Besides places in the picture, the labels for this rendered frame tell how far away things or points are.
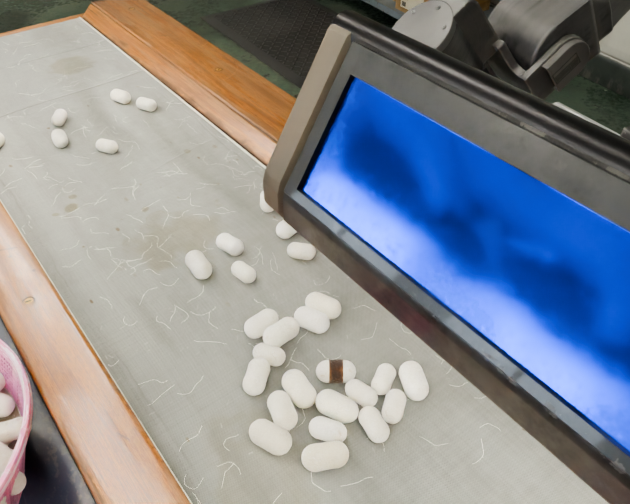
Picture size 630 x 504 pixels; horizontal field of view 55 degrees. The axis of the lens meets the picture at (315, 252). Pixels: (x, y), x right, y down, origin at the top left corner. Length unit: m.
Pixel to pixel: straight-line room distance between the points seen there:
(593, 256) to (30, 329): 0.53
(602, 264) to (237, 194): 0.63
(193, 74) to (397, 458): 0.68
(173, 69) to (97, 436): 0.65
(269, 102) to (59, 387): 0.51
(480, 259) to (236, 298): 0.47
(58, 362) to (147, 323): 0.09
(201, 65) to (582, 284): 0.89
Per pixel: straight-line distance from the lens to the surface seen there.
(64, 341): 0.60
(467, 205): 0.19
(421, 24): 0.50
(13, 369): 0.60
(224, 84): 0.96
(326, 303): 0.59
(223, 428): 0.54
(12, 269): 0.69
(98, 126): 0.94
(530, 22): 0.55
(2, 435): 0.59
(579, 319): 0.17
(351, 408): 0.52
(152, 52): 1.09
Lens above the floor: 1.20
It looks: 42 degrees down
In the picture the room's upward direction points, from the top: straight up
